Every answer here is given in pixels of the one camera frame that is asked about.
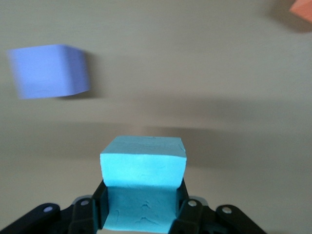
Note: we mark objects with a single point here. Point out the brown paper table cover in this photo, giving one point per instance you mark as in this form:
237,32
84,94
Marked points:
170,73

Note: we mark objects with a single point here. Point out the light blue foam block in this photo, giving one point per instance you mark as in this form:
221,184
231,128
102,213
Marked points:
143,168

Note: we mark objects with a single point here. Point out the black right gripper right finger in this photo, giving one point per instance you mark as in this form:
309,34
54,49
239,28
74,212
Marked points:
192,217

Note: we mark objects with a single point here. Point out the purple foam block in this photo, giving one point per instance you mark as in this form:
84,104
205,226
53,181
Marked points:
48,73

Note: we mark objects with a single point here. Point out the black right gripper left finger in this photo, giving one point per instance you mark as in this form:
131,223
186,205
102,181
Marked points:
83,214

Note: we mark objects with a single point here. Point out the orange foam block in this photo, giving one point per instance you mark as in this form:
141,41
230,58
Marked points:
303,8

